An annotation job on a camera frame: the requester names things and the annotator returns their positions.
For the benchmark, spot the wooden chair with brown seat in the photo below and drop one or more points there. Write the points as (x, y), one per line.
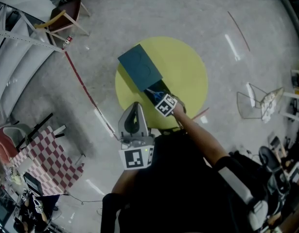
(64, 16)

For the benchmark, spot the white metal frame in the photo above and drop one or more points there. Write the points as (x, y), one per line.
(296, 96)

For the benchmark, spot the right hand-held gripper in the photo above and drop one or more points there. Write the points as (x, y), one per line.
(165, 105)

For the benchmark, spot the white metal shelf rack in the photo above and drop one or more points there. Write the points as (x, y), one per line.
(18, 64)

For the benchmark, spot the person's left forearm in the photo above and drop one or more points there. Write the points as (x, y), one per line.
(122, 181)

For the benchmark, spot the grey plastic chair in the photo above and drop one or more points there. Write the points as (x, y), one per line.
(18, 132)

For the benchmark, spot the pink cloth table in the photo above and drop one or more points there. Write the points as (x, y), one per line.
(2, 144)

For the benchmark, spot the person's own body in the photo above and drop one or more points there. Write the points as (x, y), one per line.
(178, 190)

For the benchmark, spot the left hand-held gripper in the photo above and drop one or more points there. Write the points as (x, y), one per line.
(133, 158)

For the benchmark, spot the person's right forearm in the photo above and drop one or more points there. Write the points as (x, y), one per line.
(198, 135)

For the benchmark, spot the plastic bottle with red label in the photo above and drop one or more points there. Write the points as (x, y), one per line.
(68, 40)

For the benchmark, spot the yellow cloth round table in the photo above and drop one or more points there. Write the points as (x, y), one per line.
(183, 69)

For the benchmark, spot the red checkered cloth table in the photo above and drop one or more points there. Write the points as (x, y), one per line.
(49, 164)

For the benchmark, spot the dark teal box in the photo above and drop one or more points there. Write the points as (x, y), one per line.
(139, 67)

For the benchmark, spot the white patterned cloth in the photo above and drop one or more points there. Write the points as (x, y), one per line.
(269, 103)

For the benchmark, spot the black box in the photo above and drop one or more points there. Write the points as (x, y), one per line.
(32, 184)

